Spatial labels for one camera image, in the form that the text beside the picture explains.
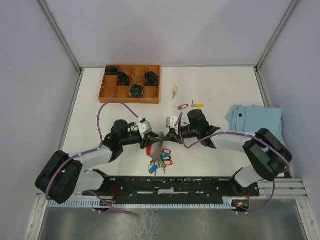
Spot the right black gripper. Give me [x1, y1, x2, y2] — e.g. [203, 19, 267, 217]
[163, 124, 200, 145]

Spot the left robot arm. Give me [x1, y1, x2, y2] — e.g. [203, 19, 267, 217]
[35, 119, 164, 204]

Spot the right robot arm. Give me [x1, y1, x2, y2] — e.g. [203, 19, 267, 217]
[164, 109, 293, 196]

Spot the yellow tag key right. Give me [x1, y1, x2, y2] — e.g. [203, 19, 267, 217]
[190, 100, 204, 108]

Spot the yellow tag key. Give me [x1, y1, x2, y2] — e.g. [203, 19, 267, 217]
[190, 100, 204, 108]
[172, 86, 179, 99]

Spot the yellow tag key upper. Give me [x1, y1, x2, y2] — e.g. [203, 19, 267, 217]
[172, 86, 179, 99]

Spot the wooden compartment tray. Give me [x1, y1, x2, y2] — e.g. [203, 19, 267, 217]
[98, 64, 161, 104]

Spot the light blue cloth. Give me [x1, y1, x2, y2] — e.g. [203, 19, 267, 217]
[225, 104, 285, 144]

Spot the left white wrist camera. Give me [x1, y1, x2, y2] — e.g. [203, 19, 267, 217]
[137, 118, 152, 135]

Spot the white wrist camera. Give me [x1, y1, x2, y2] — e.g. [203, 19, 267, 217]
[137, 118, 152, 135]
[166, 116, 179, 131]

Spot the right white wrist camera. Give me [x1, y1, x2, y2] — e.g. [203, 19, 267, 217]
[166, 116, 179, 131]

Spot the black yellow cable coil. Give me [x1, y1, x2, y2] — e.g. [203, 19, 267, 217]
[128, 83, 145, 99]

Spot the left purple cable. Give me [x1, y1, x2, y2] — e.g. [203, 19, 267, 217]
[45, 100, 147, 215]

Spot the black cable coil right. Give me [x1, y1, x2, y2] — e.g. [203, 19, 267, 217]
[144, 70, 160, 87]

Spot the white cable duct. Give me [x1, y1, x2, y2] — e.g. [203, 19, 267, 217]
[46, 196, 238, 210]

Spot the black cable coil top-left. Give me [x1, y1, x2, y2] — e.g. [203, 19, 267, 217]
[104, 65, 120, 76]

